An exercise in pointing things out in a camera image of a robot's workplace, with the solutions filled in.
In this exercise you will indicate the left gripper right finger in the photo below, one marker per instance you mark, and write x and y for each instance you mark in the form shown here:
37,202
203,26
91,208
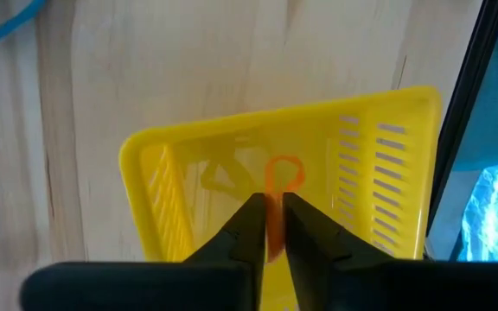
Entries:
404,289

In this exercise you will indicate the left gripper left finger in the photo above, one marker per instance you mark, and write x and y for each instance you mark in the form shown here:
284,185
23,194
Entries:
145,289

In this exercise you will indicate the small orange rubber band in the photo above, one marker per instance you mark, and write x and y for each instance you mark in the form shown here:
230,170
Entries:
275,224

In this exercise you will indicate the yellow plastic basket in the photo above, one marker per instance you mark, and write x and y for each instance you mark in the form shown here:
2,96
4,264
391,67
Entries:
214,142

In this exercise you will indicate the black aluminium table frame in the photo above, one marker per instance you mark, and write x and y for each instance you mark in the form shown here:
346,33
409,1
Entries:
461,129

